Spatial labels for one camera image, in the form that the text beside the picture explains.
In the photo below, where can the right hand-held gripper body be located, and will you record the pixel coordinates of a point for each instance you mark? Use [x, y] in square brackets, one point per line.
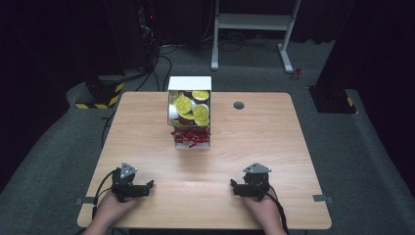
[257, 181]

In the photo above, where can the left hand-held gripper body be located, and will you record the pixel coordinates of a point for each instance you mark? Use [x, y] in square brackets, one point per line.
[125, 182]

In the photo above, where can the person's right hand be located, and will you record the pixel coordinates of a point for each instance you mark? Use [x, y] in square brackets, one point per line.
[262, 210]

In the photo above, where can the person's left hand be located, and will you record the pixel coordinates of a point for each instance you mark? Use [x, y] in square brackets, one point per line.
[112, 209]

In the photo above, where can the grey tape strip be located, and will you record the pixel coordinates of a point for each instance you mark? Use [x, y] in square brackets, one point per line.
[323, 198]
[85, 200]

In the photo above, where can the pile of red packets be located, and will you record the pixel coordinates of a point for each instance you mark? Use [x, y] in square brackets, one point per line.
[191, 136]

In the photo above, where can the white cardboard box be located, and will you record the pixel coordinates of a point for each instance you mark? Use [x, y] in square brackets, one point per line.
[190, 112]

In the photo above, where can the pile of yellow-lidded capsules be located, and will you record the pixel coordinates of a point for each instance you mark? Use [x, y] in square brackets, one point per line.
[192, 109]

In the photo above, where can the black base with yellow stripes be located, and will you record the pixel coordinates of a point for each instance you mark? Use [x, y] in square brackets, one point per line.
[104, 94]

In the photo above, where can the black base with yellow mark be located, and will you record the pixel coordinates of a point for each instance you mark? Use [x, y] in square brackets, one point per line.
[332, 99]

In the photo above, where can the small red floor object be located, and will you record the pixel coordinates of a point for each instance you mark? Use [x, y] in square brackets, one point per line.
[296, 73]

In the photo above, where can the white metal stand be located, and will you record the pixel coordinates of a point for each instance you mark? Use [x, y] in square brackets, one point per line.
[251, 22]

